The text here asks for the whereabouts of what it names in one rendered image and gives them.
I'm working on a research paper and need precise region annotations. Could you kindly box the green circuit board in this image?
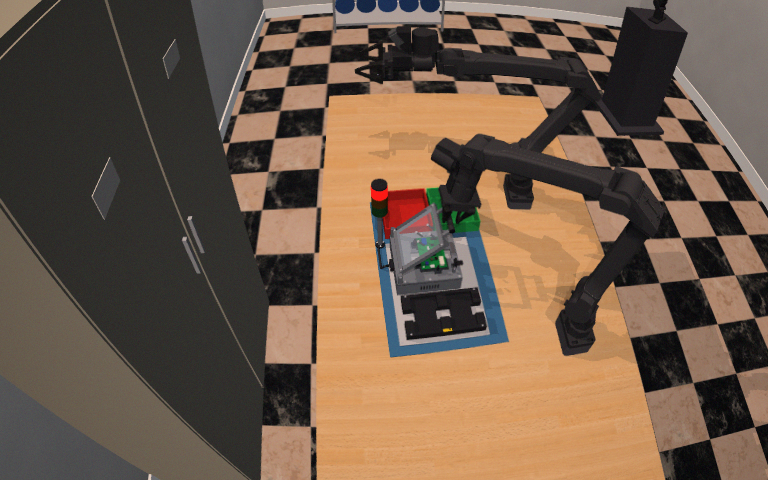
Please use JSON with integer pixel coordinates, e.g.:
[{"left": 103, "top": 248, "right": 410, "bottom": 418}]
[{"left": 421, "top": 249, "right": 447, "bottom": 269}]

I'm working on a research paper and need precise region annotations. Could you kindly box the red bin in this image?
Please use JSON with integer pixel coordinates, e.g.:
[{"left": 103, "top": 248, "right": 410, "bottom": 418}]
[{"left": 382, "top": 188, "right": 429, "bottom": 239}]

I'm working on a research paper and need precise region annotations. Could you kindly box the green square bin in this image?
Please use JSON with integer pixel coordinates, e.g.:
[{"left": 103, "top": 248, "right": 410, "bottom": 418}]
[{"left": 426, "top": 187, "right": 481, "bottom": 233}]

